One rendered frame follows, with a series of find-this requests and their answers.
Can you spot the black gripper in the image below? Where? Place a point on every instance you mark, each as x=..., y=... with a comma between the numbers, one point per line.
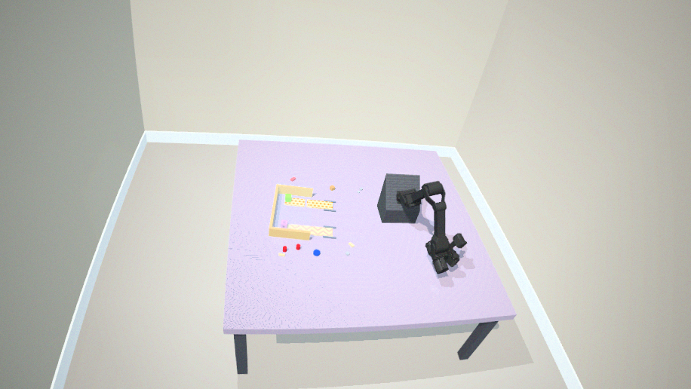
x=458, y=241

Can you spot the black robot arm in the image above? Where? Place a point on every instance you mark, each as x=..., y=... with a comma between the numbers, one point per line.
x=439, y=242

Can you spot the tan open-top rectangular tray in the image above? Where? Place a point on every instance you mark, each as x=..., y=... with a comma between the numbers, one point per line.
x=291, y=211

